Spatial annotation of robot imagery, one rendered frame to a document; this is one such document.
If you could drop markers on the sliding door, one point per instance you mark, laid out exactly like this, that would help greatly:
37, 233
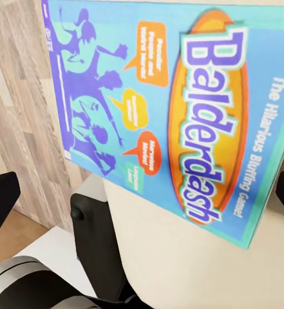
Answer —
16, 233

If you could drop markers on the board game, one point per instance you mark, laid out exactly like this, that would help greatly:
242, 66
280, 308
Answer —
179, 103

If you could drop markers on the bed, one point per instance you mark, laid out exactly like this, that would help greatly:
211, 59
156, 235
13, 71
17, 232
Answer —
172, 263

